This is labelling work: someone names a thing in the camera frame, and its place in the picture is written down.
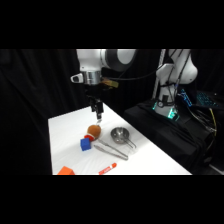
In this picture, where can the black covered robot stand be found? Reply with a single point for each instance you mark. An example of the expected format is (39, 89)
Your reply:
(166, 133)

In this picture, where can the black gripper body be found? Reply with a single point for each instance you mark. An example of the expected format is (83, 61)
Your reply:
(92, 92)

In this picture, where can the metal measuring cup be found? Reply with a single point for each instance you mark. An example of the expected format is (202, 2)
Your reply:
(119, 135)

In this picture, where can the orange block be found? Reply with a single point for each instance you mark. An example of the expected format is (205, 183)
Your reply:
(66, 171)

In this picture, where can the blue backlit keyboard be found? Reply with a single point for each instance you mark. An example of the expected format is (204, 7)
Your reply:
(206, 98)

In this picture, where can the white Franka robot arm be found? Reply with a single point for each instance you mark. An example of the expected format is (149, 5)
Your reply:
(90, 59)

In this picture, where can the brown round plush ball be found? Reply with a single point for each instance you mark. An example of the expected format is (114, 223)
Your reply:
(94, 130)

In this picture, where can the small red round object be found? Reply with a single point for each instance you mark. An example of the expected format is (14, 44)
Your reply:
(88, 136)

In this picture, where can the red Expo marker pen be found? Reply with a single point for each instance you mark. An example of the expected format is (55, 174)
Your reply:
(107, 168)

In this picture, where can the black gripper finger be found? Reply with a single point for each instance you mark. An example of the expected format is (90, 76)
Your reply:
(93, 108)
(99, 113)

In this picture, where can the black curtain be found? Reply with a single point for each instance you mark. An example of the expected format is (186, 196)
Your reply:
(33, 100)

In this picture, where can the blue cube block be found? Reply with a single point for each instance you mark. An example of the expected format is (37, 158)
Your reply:
(85, 144)

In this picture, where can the metal kitchen tongs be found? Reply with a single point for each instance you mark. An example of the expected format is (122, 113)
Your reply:
(111, 150)

